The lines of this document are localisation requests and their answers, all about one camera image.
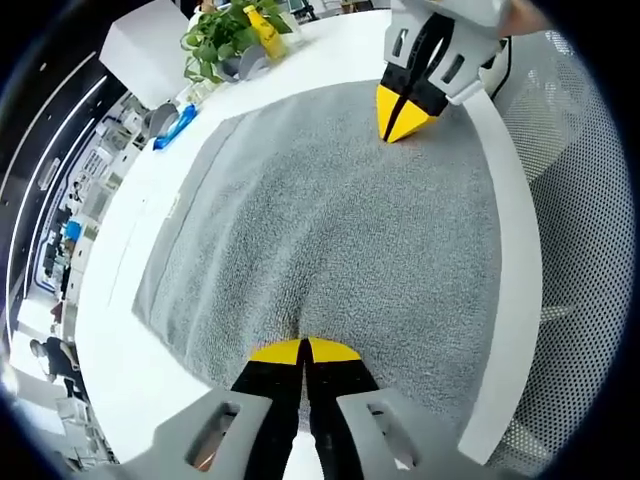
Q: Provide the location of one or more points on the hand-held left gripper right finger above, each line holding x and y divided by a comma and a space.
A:
370, 430

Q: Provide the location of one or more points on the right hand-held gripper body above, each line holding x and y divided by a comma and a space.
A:
465, 12

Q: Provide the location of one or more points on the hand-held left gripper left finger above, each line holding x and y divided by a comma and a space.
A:
235, 435

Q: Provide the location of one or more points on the grey towel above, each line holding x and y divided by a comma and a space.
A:
325, 225

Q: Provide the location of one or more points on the person's right hand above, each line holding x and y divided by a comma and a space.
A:
522, 20

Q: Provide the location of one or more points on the yellow bottle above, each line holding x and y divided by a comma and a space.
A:
267, 35

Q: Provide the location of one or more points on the grey rounded object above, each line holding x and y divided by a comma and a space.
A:
160, 117
250, 62

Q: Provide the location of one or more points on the grey mesh office chair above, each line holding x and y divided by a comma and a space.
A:
575, 200

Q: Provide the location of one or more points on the white table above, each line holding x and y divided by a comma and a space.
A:
120, 300

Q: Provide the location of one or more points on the green potted plant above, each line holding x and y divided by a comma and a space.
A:
220, 35

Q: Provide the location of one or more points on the blue wipes packet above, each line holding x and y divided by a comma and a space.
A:
175, 127

